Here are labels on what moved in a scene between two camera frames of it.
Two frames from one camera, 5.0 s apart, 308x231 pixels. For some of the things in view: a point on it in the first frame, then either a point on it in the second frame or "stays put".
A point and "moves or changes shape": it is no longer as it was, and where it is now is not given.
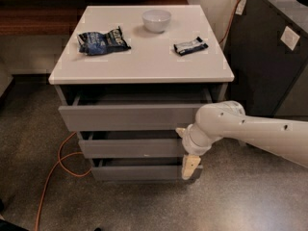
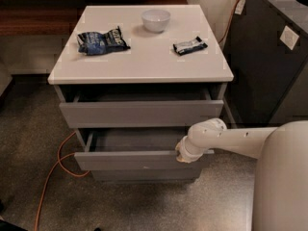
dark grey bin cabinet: [268, 52] stays put
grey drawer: [131, 148] moves or changes shape
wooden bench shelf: [58, 16] stays put
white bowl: [156, 20] stays put
